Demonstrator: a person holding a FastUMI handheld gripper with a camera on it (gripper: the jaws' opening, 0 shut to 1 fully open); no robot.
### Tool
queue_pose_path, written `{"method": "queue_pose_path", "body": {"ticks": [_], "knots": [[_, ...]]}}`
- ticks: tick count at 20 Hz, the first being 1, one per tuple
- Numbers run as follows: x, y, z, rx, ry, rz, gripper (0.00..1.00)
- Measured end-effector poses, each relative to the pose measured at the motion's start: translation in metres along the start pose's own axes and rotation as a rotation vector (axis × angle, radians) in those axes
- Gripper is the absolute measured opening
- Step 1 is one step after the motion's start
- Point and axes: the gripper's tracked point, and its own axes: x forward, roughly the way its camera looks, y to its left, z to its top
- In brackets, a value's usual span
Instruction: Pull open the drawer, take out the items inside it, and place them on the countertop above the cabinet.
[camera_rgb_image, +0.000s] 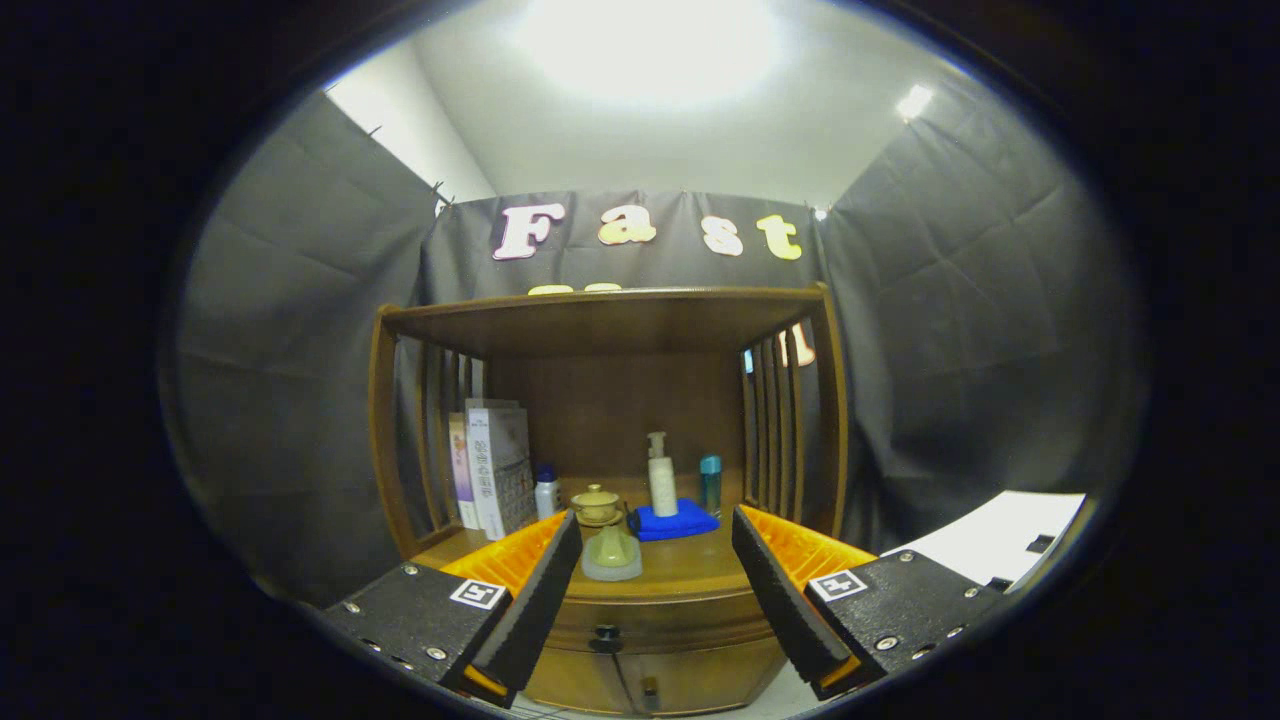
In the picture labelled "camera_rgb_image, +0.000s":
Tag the brown wooden cabinet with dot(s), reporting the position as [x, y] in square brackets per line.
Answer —
[600, 400]

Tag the blue folded cloth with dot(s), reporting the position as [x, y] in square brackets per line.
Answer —
[680, 525]

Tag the small ceiling light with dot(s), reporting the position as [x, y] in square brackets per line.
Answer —
[913, 103]

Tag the yellow lidded teacup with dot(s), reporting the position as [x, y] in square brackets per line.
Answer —
[596, 505]

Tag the wooden cabinet door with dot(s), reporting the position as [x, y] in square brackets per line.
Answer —
[575, 685]
[710, 680]

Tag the white pump bottle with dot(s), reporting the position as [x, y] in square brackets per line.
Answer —
[662, 485]

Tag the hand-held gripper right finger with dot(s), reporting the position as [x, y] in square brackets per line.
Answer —
[785, 610]

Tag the brown wooden countertop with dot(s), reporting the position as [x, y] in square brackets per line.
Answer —
[690, 565]

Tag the brown wooden drawer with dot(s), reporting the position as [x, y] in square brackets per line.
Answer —
[680, 620]

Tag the black backdrop cloth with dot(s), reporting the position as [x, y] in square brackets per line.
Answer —
[280, 400]

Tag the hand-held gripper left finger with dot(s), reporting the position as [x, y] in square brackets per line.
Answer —
[535, 615]

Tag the white patterned box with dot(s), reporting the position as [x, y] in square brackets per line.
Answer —
[500, 470]

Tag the white bottle blue cap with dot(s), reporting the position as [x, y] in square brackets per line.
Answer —
[547, 497]

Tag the purple pink book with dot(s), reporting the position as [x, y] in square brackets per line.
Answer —
[460, 470]

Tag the white drawer unit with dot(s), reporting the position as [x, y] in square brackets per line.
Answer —
[1000, 535]

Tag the teal slim bottle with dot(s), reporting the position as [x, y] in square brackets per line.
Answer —
[710, 488]

